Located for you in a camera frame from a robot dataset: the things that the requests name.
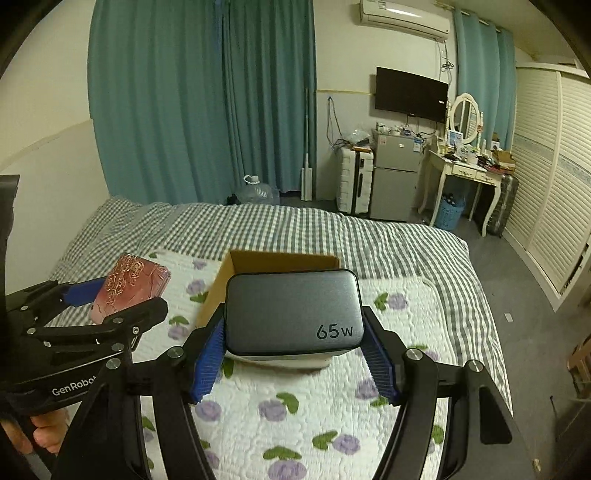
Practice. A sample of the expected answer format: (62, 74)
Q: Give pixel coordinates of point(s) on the white floral quilt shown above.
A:
(300, 406)

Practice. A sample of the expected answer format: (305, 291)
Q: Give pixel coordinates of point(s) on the grey power adapter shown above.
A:
(286, 309)

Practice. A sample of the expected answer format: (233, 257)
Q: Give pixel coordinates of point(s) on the teal curtain panel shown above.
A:
(485, 69)
(157, 101)
(268, 101)

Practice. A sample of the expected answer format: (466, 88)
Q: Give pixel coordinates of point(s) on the white flat mop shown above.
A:
(306, 184)

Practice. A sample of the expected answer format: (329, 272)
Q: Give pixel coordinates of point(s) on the clear plastic bag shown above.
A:
(358, 137)

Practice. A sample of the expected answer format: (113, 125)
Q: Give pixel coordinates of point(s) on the red patterned small box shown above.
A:
(134, 281)

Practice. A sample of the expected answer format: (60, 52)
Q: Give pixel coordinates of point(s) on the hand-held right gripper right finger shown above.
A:
(381, 369)

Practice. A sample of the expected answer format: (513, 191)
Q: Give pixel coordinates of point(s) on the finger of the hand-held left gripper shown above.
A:
(138, 314)
(81, 293)

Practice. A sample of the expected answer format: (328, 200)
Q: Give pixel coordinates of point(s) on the grey suitcase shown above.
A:
(502, 203)

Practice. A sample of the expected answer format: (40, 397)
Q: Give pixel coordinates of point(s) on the blue plastic basket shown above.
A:
(449, 214)

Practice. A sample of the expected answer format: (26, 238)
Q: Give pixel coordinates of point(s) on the person's left hand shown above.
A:
(46, 429)

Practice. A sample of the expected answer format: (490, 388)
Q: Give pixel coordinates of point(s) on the silver fridge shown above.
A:
(395, 180)

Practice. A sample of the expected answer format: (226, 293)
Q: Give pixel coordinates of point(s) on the white oval mirror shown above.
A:
(465, 115)

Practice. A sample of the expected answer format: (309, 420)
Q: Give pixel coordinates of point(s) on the white air conditioner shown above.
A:
(401, 18)

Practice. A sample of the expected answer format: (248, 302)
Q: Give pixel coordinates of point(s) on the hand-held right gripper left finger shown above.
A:
(207, 364)

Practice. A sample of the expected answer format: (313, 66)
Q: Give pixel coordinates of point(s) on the white dressing table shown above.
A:
(461, 170)

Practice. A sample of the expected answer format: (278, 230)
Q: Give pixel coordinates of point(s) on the black wall television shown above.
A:
(411, 94)

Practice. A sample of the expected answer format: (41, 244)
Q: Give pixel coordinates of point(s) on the clear water jug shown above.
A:
(256, 191)

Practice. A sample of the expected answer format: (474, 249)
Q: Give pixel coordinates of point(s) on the cardboard box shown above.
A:
(214, 295)

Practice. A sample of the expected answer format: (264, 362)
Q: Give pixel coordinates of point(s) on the white suitcase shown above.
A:
(351, 180)

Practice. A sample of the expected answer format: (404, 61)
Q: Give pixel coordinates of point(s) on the white louvred wardrobe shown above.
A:
(549, 184)

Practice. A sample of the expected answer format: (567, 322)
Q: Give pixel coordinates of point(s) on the wooden stool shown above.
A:
(581, 364)

